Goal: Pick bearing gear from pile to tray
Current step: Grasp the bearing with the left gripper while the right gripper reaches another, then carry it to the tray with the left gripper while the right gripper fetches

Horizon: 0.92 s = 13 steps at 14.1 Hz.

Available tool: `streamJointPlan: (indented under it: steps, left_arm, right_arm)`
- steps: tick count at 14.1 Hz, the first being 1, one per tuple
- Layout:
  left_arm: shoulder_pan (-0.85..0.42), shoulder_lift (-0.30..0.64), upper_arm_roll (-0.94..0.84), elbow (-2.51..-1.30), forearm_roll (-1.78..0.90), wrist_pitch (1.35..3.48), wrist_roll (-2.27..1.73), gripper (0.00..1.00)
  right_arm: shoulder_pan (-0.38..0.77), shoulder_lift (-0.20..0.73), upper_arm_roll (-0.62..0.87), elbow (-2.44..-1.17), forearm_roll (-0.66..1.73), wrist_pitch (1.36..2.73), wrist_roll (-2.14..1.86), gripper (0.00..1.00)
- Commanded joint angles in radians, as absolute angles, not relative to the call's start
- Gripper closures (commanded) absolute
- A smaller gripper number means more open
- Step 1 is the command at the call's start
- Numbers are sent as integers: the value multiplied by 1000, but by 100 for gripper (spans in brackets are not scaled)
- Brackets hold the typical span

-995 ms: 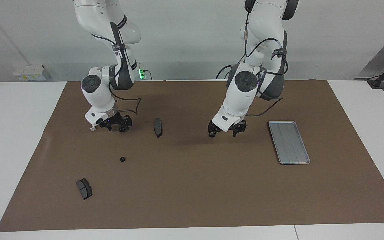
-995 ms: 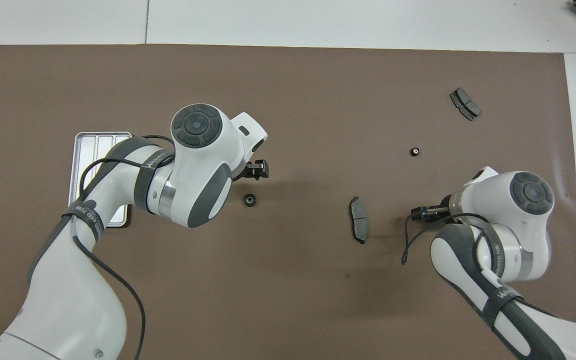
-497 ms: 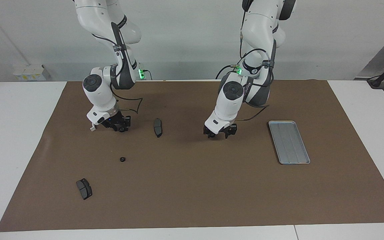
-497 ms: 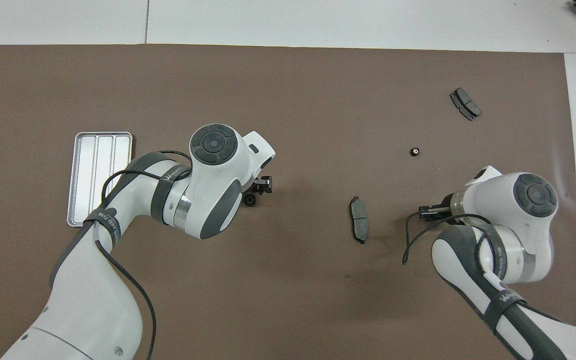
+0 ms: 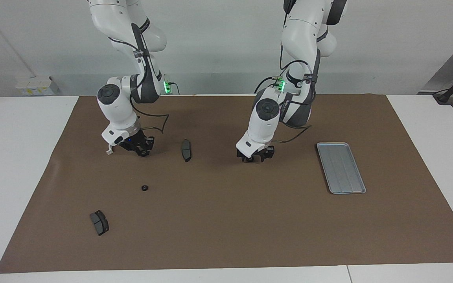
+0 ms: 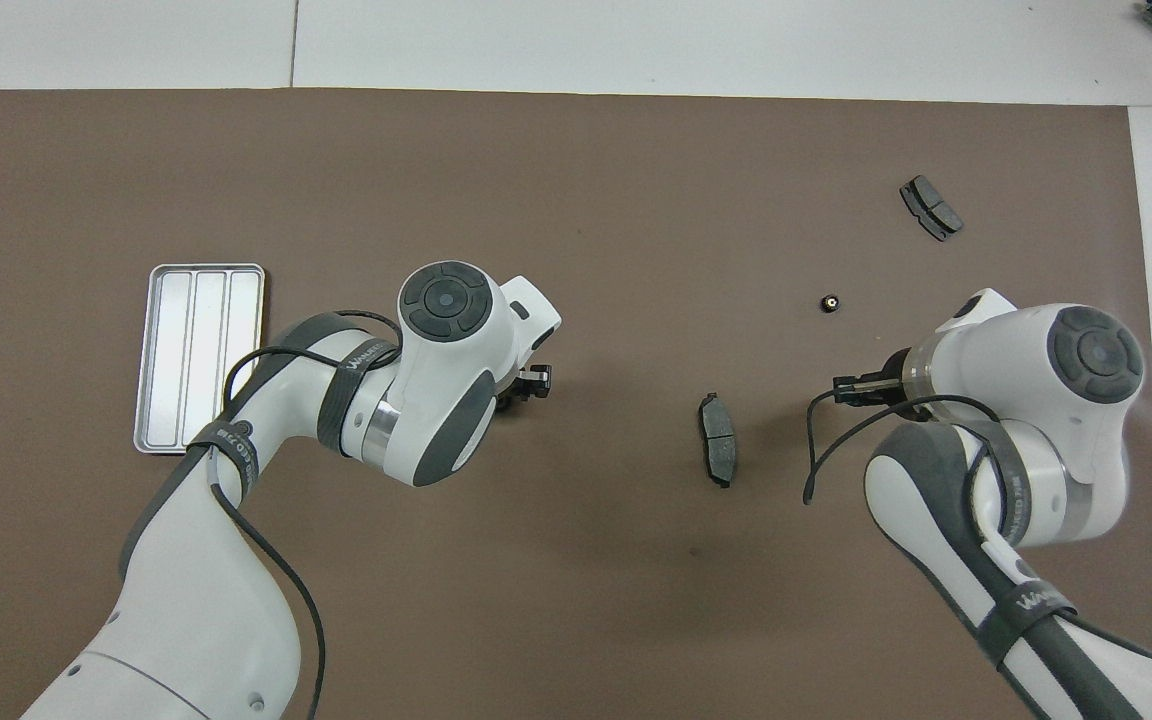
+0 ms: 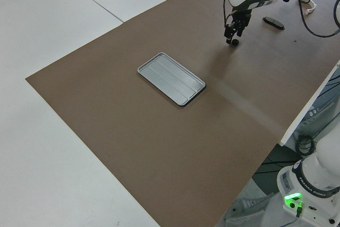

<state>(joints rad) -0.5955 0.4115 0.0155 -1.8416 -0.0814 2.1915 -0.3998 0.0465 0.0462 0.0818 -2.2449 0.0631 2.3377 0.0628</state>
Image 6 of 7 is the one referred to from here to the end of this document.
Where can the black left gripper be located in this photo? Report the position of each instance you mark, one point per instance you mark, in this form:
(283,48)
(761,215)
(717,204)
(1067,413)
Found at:
(510,395)

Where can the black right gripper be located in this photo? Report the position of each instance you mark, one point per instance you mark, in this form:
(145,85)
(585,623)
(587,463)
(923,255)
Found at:
(893,385)

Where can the small black bearing gear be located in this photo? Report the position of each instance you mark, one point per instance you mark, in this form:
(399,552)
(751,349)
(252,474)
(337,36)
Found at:
(831,303)

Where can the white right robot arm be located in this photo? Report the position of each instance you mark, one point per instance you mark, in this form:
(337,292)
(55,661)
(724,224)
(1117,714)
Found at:
(1086,400)

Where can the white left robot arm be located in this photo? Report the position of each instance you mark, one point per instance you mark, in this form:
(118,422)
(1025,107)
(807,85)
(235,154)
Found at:
(186,600)

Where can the silver ribbed metal tray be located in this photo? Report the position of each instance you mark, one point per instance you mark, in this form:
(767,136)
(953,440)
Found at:
(181,350)

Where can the long dark brake pad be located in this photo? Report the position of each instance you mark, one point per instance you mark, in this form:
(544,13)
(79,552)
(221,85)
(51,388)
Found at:
(719,445)

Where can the short dark brake pad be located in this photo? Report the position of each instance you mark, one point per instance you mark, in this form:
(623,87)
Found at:
(931,208)

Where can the brown table mat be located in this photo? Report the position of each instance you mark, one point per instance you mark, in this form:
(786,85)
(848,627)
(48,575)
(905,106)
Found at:
(636,200)

